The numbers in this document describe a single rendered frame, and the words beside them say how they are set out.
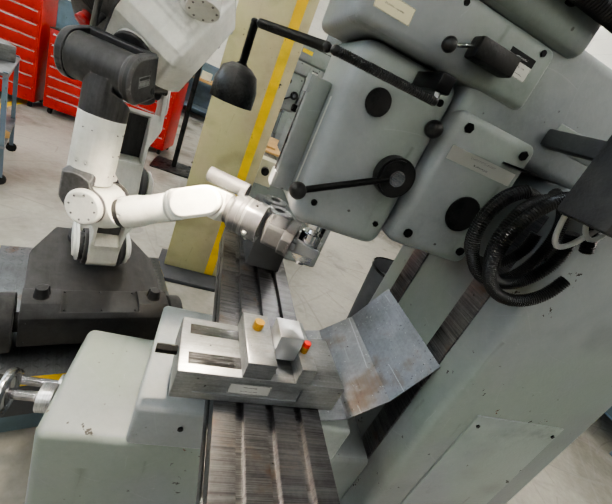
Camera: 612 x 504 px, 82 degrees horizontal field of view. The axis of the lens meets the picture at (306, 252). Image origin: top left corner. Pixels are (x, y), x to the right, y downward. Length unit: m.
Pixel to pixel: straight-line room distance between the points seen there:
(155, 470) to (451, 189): 0.89
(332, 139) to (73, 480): 0.91
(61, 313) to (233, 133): 1.51
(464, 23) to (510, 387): 0.72
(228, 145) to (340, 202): 1.86
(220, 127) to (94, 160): 1.63
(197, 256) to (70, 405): 1.92
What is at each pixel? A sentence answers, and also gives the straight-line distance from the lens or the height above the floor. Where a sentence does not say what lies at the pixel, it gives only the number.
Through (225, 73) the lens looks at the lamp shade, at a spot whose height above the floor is 1.49.
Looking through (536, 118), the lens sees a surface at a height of 1.64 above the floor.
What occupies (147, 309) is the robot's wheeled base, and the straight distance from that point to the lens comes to 1.47.
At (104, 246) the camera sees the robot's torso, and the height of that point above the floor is 0.74.
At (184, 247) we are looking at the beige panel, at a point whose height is 0.21.
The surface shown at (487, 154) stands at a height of 1.55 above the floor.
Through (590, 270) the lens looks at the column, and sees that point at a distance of 0.83.
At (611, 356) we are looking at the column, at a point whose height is 1.29.
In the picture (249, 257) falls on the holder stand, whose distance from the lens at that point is 1.20.
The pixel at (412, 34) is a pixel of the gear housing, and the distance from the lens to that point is 0.61.
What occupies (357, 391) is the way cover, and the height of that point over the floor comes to 0.93.
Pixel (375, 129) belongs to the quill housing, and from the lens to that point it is 0.63.
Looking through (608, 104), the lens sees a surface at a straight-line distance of 0.86.
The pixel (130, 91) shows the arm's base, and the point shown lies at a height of 1.39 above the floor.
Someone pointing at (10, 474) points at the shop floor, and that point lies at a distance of 1.77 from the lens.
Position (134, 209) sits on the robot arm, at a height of 1.16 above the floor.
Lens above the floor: 1.52
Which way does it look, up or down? 22 degrees down
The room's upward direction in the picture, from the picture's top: 25 degrees clockwise
